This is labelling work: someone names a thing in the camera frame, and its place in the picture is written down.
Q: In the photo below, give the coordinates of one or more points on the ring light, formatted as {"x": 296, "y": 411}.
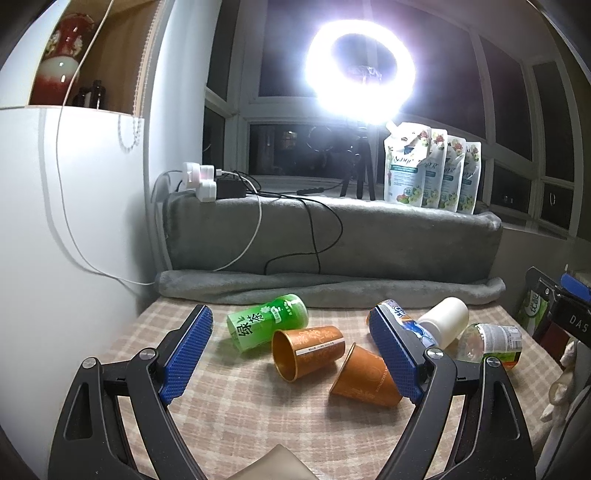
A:
{"x": 359, "y": 71}

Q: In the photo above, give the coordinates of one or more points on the green paper bag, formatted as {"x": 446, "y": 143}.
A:
{"x": 532, "y": 312}

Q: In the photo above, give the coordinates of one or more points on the red white ceramic vase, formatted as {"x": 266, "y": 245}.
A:
{"x": 61, "y": 58}

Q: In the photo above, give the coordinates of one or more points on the white cabinet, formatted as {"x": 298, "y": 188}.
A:
{"x": 78, "y": 255}

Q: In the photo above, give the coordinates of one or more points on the plush toy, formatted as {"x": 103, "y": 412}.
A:
{"x": 561, "y": 390}

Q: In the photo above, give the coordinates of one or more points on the black tripod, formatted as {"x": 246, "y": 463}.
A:
{"x": 362, "y": 167}

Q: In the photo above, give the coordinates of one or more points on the green tea cup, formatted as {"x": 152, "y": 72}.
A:
{"x": 255, "y": 326}

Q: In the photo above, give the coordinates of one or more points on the matte orange paper cup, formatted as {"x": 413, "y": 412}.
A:
{"x": 365, "y": 377}

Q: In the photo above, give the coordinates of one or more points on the shiny copper paper cup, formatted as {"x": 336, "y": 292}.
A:
{"x": 297, "y": 353}

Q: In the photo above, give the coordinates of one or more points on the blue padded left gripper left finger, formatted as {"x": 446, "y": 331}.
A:
{"x": 180, "y": 351}

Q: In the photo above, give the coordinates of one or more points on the white plastic cup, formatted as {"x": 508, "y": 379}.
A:
{"x": 446, "y": 321}

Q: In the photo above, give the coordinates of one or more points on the grey fleece blanket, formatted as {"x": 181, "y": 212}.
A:
{"x": 333, "y": 253}

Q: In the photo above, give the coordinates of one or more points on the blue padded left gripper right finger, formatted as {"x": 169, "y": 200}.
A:
{"x": 401, "y": 350}

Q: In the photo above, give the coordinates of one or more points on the black power adapter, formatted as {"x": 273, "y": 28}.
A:
{"x": 230, "y": 187}

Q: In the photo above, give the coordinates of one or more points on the white power strip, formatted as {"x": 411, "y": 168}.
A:
{"x": 200, "y": 179}

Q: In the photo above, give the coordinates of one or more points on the dark glass bottle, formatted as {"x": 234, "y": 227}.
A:
{"x": 90, "y": 97}

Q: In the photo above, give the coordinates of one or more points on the white refill pouch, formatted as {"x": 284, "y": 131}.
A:
{"x": 453, "y": 173}
{"x": 434, "y": 168}
{"x": 471, "y": 178}
{"x": 406, "y": 149}

